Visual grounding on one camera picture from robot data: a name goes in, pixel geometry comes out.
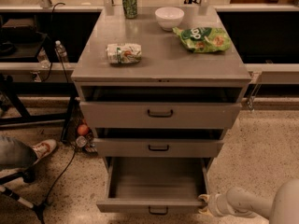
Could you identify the green chip bag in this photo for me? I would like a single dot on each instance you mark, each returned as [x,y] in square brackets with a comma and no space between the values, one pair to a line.
[203,39]

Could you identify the grey jeans leg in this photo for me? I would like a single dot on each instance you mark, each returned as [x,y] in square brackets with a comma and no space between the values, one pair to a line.
[15,154]

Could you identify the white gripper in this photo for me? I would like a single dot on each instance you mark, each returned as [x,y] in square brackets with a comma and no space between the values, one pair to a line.
[216,203]

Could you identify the green standing soda can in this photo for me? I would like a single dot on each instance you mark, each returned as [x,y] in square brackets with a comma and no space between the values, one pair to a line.
[129,8]

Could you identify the black side table frame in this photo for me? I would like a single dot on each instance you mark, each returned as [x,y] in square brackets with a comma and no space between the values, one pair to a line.
[29,79]

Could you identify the grey middle drawer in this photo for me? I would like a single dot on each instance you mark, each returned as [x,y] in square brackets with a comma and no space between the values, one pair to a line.
[170,148]

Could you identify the clear water bottle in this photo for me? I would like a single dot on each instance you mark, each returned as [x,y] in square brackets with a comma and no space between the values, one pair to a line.
[61,52]

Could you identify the white red sneaker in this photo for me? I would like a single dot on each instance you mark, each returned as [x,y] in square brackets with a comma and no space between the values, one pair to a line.
[44,148]

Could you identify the grey top drawer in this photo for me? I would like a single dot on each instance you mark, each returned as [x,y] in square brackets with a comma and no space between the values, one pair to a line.
[159,115]

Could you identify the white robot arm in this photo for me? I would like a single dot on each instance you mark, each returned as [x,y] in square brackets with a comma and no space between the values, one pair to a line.
[238,202]

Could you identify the grey bottom drawer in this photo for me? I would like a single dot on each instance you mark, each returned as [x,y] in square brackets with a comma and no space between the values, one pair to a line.
[157,186]

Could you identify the grey drawer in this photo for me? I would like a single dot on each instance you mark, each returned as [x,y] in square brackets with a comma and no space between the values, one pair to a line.
[159,115]
[170,148]
[157,186]

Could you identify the white lying soda can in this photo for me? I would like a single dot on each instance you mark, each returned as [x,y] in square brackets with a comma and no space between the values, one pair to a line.
[123,53]

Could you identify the white bowl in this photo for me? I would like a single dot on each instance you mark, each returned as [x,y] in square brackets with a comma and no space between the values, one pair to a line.
[169,17]

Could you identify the orange fruit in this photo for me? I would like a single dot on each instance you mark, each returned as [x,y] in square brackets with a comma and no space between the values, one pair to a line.
[83,129]

